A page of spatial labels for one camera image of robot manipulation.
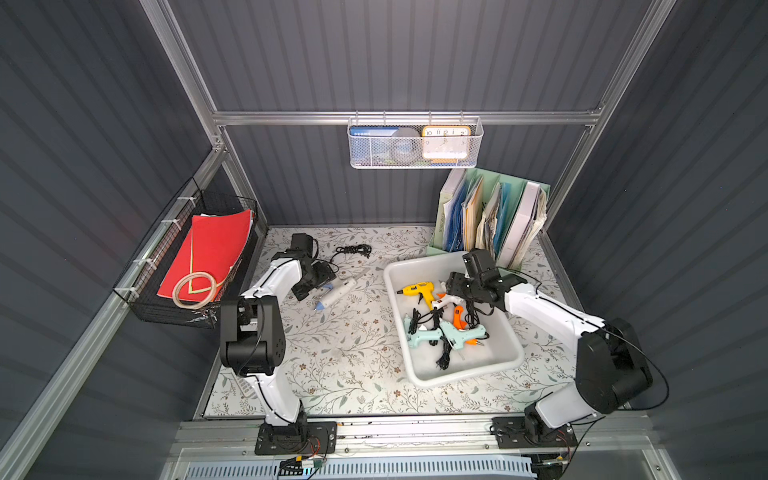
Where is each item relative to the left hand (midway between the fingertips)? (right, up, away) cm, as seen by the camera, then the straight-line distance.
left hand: (317, 281), depth 95 cm
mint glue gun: (+43, -16, -9) cm, 47 cm away
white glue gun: (+41, -6, -4) cm, 41 cm away
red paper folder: (-20, +11, -23) cm, 32 cm away
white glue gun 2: (+3, -4, +3) cm, 6 cm away
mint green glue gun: (+33, -15, -8) cm, 37 cm away
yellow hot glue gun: (+35, -3, +4) cm, 36 cm away
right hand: (+45, 0, -6) cm, 46 cm away
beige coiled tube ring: (-19, -3, -29) cm, 35 cm away
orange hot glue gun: (+45, -13, -4) cm, 47 cm away
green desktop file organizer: (+53, +22, -4) cm, 58 cm away
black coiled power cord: (+11, +11, +16) cm, 23 cm away
